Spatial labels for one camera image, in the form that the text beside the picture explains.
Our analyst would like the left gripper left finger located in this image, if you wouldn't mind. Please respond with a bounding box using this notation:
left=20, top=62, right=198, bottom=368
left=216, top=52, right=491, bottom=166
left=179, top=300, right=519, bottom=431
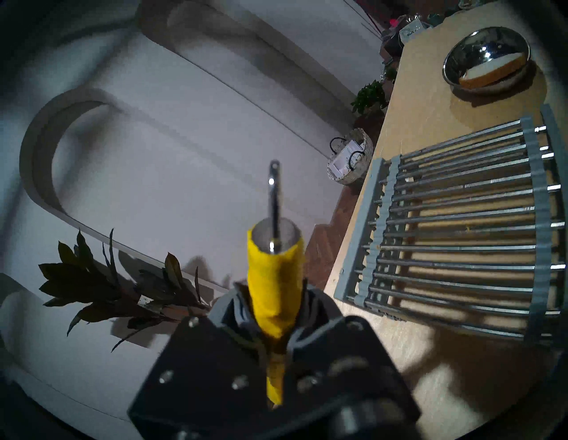
left=128, top=282, right=278, bottom=440

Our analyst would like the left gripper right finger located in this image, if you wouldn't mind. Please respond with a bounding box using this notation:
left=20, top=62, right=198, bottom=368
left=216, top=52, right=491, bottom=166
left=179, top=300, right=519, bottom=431
left=277, top=279, right=421, bottom=426

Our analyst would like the yellow handled table knife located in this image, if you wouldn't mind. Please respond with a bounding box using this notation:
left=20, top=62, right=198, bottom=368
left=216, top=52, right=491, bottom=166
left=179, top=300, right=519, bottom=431
left=246, top=160, right=307, bottom=407

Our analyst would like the stainless steel bowl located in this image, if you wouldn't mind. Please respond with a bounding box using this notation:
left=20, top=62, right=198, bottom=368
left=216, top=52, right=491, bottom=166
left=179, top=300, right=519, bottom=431
left=442, top=27, right=532, bottom=95

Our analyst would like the white bread slice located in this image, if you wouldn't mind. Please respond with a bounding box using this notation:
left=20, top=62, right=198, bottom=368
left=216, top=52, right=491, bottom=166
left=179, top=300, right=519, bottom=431
left=458, top=52, right=527, bottom=89

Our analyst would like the tall potted leafy plant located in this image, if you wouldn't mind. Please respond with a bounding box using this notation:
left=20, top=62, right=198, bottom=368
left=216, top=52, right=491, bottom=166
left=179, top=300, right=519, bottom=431
left=38, top=228, right=214, bottom=354

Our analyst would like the grey metal dish rack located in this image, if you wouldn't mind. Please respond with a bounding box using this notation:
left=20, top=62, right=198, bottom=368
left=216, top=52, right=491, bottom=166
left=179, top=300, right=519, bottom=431
left=333, top=104, right=568, bottom=345

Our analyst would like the bushy small potted plant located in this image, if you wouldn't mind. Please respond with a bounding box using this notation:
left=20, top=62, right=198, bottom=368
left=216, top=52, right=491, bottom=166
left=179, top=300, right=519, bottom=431
left=351, top=80, right=387, bottom=115

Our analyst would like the printed white carton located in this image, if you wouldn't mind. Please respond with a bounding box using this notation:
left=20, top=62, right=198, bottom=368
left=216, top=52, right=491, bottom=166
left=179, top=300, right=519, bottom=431
left=398, top=22, right=430, bottom=45

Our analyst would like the wicker basket with handles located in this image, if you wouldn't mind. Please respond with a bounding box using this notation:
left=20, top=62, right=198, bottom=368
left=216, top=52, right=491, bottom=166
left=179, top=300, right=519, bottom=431
left=327, top=128, right=374, bottom=185

